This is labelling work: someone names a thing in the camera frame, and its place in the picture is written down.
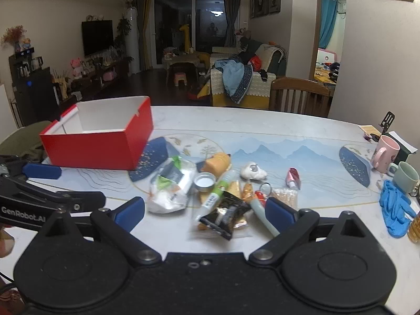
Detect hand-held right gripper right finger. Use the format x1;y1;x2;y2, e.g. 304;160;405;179
249;197;373;265

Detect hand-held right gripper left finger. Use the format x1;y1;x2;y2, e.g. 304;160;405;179
39;196;162;266

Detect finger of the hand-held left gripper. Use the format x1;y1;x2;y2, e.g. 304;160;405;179
0;176;106;212
0;156;62;184

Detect bag of cotton swabs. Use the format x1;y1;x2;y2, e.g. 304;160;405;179
271;187;299;211

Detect white green tissue packet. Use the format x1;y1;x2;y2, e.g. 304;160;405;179
146;157;197;214

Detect black snack packet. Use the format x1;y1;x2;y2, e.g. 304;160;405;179
198;192;252;241

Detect white cardboard box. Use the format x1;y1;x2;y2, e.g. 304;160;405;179
39;96;154;170

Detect white cream tube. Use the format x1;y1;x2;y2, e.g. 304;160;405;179
196;171;236;225

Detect round white lid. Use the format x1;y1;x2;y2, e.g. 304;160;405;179
193;172;217;193

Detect yellow duck toy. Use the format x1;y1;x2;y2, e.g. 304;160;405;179
196;153;232;175

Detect pink small packet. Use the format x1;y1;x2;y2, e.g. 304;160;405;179
285;167;301;190

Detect small white toy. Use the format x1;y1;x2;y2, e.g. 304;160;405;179
240;161;267;180

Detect black tall cabinet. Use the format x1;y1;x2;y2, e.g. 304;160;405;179
9;49;61;127

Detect dark television cabinet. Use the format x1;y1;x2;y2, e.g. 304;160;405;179
52;57;130;104

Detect blue rubber gloves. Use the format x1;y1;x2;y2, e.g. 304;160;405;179
379;180;418;239

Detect wooden chair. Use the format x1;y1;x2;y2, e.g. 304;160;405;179
268;77;330;118

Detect pink mug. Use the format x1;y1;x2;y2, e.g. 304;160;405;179
371;134;401;174

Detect pale green mug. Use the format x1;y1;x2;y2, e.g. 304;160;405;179
387;161;420;194

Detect sofa with cream cover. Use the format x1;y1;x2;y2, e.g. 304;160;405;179
209;41;287;109

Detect red black floor item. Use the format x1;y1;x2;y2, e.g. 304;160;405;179
187;86;211;101

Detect amber bottle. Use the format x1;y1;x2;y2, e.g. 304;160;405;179
407;208;420;245

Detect dried flower bouquet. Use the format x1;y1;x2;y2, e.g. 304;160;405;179
1;25;27;52

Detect black box with white paper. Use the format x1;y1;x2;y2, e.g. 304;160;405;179
384;130;418;165

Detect black slotted spatula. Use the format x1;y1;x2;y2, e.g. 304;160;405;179
379;112;396;135

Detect flat screen television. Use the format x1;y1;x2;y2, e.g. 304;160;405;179
81;20;114;56

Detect blue jacket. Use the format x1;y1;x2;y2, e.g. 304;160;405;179
215;58;254;104

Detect green potted plant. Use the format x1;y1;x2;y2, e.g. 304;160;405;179
114;16;130;57

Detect white tower air conditioner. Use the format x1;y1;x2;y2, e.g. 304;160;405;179
124;7;141;75

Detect wooden coffee table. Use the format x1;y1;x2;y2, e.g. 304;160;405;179
162;52;201;85

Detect grey yellow curtain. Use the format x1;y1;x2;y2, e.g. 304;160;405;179
223;0;244;48
133;0;153;71

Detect yellow giraffe toy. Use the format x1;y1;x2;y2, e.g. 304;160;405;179
179;23;194;54

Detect teal curtain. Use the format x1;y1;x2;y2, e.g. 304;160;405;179
320;0;339;50

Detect red keychain with ring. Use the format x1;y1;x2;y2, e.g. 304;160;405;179
255;182;273;201

